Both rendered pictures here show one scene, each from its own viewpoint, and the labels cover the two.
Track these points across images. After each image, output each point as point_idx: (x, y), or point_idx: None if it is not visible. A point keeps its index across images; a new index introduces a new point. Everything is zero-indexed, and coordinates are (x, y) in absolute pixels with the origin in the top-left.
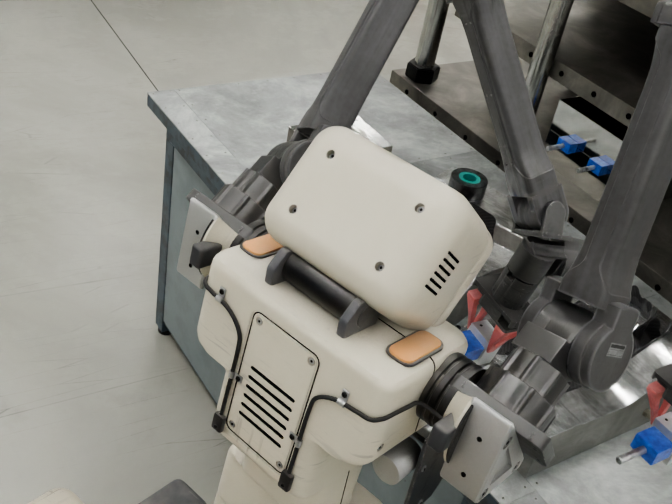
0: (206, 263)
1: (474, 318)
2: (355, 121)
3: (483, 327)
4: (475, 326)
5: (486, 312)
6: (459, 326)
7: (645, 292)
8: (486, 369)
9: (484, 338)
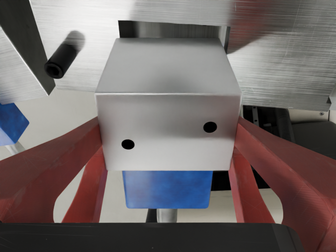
0: None
1: (100, 184)
2: None
3: (140, 142)
4: (129, 169)
5: (83, 153)
6: (53, 66)
7: None
8: (238, 73)
9: (195, 170)
